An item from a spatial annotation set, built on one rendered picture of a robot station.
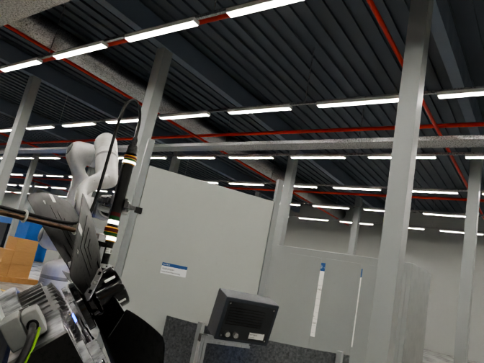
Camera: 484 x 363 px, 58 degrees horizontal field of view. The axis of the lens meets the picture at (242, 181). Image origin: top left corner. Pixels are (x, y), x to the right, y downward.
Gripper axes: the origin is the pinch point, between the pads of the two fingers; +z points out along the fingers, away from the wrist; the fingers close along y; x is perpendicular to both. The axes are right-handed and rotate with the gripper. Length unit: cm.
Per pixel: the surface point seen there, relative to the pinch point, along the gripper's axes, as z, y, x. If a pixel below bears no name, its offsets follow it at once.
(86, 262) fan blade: 28.8, 7.8, -20.1
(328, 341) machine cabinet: -449, -432, -75
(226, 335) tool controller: -31, -61, -39
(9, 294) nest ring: 13.7, 22.4, -31.6
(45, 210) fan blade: 4.4, 19.9, -8.1
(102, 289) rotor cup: 14.5, 0.1, -26.7
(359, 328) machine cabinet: -407, -456, -45
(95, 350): 36, 2, -39
